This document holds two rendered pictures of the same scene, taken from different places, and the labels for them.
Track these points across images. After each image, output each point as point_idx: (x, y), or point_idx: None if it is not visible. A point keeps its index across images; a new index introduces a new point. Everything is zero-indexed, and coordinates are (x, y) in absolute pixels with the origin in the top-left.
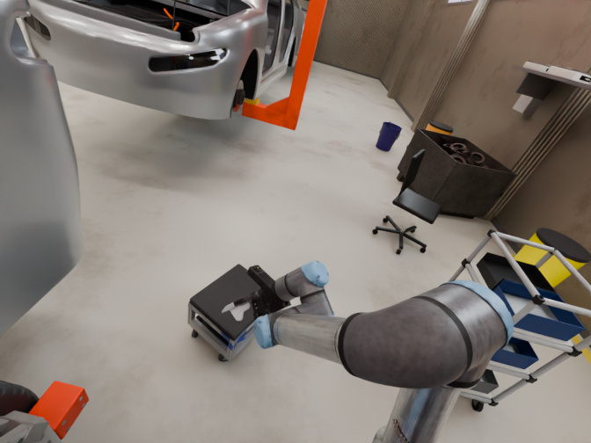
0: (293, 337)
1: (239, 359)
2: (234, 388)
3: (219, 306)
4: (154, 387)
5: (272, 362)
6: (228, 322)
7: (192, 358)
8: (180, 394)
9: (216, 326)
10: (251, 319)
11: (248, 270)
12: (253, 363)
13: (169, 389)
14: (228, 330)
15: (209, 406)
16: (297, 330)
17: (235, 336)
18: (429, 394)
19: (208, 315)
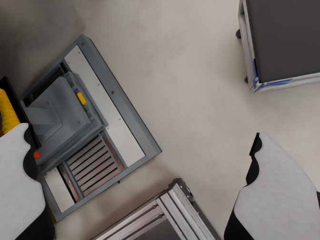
0: None
1: (267, 95)
2: (239, 118)
3: (279, 15)
4: (178, 65)
5: (303, 125)
6: (271, 51)
7: (222, 59)
8: (193, 86)
9: (253, 46)
10: (314, 69)
11: None
12: (280, 110)
13: (187, 76)
14: (261, 64)
15: (208, 115)
16: None
17: (264, 79)
18: None
19: (251, 24)
